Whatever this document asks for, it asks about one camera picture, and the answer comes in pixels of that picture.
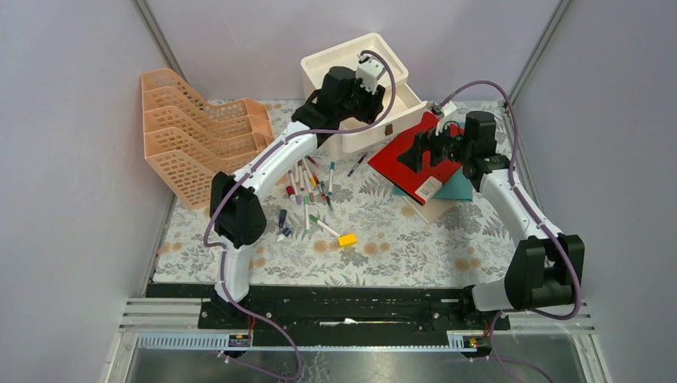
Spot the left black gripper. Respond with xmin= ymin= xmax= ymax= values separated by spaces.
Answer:
xmin=337 ymin=73 xmax=385 ymax=124

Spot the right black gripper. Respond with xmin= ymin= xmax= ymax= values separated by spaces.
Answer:
xmin=396 ymin=116 xmax=473 ymax=174

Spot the white three-drawer cabinet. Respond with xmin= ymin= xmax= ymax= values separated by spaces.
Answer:
xmin=300 ymin=33 xmax=420 ymax=160

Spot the white top drawer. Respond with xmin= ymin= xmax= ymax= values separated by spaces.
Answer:
xmin=335 ymin=84 xmax=426 ymax=153

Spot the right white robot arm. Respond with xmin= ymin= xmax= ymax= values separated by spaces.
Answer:
xmin=397 ymin=111 xmax=584 ymax=329

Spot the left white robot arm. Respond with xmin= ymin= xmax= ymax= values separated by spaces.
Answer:
xmin=203 ymin=49 xmax=395 ymax=328

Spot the teal folder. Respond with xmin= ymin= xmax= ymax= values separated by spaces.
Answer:
xmin=391 ymin=122 xmax=475 ymax=203

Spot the beige notebook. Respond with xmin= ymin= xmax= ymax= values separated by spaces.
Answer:
xmin=402 ymin=170 xmax=474 ymax=223

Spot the blue pen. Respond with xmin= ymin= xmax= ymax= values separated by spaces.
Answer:
xmin=347 ymin=152 xmax=369 ymax=178

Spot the red capped marker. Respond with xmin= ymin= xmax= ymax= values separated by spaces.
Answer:
xmin=306 ymin=156 xmax=319 ymax=168

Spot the green marker upright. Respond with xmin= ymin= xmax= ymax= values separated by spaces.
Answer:
xmin=303 ymin=195 xmax=311 ymax=234

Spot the green capped white marker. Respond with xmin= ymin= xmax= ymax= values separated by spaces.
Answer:
xmin=309 ymin=215 xmax=342 ymax=238

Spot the floral table mat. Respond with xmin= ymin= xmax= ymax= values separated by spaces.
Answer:
xmin=152 ymin=99 xmax=530 ymax=289

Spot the yellow eraser block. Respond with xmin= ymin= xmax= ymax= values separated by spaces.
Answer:
xmin=338 ymin=233 xmax=358 ymax=248

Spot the small blue white cap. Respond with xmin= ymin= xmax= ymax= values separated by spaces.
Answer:
xmin=276 ymin=227 xmax=292 ymax=243

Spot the peach plastic file organizer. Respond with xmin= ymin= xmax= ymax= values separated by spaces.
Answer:
xmin=141 ymin=68 xmax=274 ymax=210

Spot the red ring binder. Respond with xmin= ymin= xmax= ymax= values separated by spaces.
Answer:
xmin=368 ymin=112 xmax=473 ymax=206

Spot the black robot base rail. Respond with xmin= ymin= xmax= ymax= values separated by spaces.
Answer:
xmin=146 ymin=283 xmax=511 ymax=347

